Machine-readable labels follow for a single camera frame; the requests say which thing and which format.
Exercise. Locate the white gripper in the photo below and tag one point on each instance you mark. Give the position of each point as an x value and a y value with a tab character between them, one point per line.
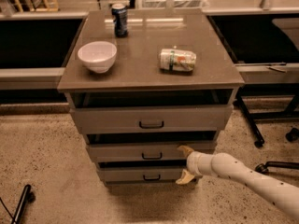
193	164

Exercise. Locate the grey drawer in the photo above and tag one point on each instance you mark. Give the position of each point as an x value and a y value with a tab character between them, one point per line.
151	119
139	175
145	152

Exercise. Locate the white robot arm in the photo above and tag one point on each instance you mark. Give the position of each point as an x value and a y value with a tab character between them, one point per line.
282	195

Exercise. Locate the grey drawer cabinet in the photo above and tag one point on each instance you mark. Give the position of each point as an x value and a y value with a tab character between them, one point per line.
136	79

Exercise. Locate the lying green white can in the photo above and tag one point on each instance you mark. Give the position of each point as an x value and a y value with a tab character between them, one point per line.
177	60

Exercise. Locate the black chair base right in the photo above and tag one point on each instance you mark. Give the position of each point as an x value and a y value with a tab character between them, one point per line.
262	168

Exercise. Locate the white bowl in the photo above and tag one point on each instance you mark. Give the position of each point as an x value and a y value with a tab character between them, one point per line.
98	56

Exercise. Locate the black chair leg left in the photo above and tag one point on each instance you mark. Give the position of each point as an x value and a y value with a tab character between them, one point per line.
27	196

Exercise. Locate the upright dark blue can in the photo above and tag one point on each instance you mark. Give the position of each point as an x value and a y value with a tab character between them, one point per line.
119	12

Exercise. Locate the black table leg frame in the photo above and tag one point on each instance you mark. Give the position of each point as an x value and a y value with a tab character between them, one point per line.
288	113

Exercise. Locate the white wire basket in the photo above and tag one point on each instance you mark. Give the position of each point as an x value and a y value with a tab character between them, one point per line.
161	4

